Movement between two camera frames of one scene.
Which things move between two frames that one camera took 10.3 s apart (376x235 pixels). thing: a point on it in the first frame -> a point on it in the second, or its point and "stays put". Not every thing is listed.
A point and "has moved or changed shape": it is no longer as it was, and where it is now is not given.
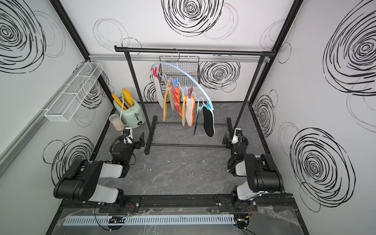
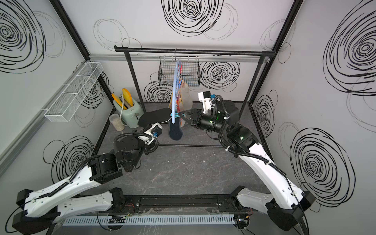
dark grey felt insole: (196, 122) has moved or changed shape
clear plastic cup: (115, 120) stays put
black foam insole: (208, 119) has moved or changed shape
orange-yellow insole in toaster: (118, 101) stays put
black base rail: (185, 203) stays put
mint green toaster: (133, 117) stays put
